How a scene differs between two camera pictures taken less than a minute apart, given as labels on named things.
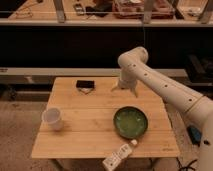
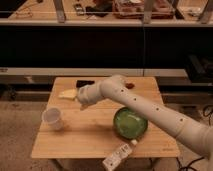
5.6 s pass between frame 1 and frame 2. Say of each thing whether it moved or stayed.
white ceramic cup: stayed
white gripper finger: moved
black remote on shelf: stayed
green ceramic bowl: stayed
